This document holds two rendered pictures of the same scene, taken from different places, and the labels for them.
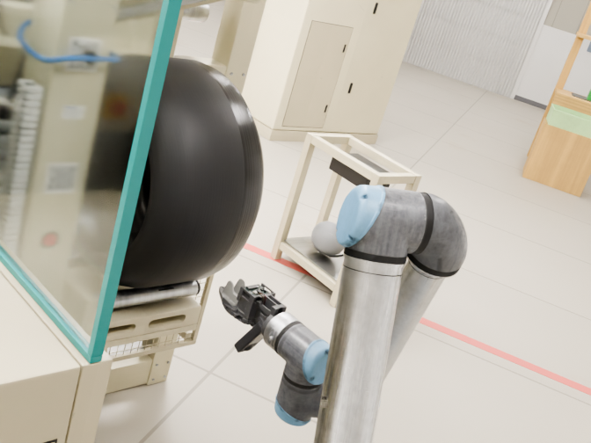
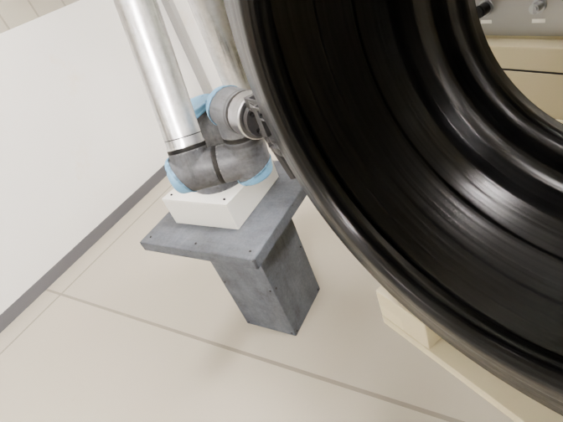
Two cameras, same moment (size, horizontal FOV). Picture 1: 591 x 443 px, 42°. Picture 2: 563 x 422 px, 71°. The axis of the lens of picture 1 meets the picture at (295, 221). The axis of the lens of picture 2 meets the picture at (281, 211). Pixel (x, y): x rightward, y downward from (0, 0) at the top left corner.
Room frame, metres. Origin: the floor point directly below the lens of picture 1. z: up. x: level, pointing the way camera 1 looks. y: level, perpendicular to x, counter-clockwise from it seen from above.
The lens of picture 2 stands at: (2.27, 0.28, 1.32)
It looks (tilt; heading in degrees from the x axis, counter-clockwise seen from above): 35 degrees down; 207
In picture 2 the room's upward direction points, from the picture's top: 22 degrees counter-clockwise
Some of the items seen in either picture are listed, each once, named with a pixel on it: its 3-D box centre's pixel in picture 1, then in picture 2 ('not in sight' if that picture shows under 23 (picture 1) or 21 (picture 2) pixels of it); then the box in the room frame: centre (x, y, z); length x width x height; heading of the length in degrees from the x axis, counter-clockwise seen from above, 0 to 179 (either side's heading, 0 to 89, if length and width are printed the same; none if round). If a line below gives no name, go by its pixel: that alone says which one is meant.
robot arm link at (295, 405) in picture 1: (301, 395); (245, 156); (1.54, -0.13, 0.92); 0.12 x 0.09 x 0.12; 108
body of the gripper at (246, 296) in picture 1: (260, 310); (275, 119); (1.64, 0.02, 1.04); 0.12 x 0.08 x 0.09; 49
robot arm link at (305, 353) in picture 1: (306, 353); (235, 110); (1.53, -0.11, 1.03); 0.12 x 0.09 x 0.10; 49
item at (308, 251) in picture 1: (342, 217); not in sight; (4.19, -0.25, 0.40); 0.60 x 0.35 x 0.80; 46
